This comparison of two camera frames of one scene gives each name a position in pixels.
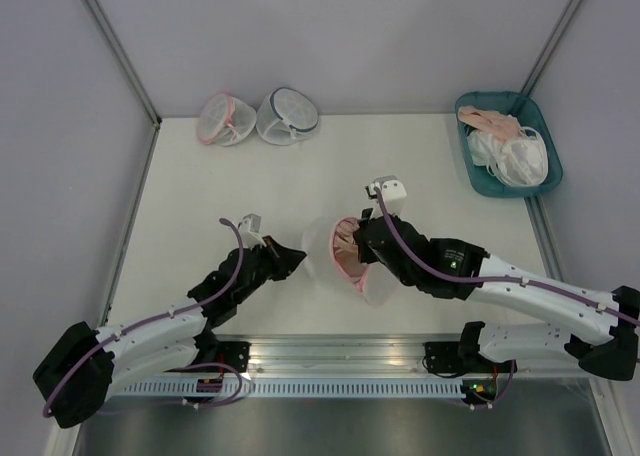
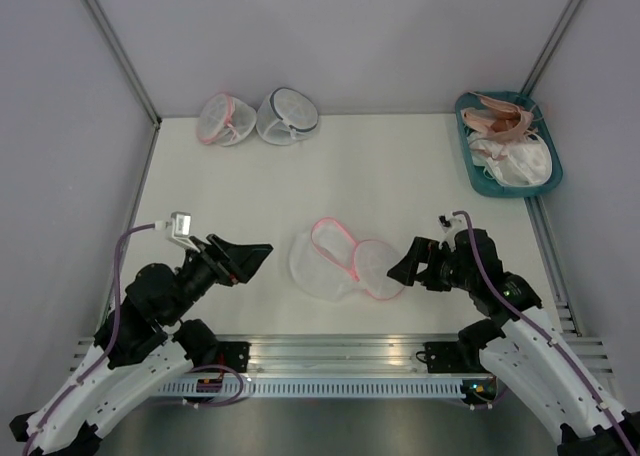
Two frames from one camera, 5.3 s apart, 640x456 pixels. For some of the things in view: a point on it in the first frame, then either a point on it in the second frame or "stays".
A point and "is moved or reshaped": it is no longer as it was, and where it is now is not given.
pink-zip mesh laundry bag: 332,262 is moved or reshaped
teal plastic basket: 507,145 stays
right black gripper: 363,249 to 424,250
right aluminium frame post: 557,34 stays
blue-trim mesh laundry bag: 285,117 stays
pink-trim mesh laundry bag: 224,120 stays
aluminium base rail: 364,358 stays
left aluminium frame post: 119,51 stays
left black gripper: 285,260 to 232,262
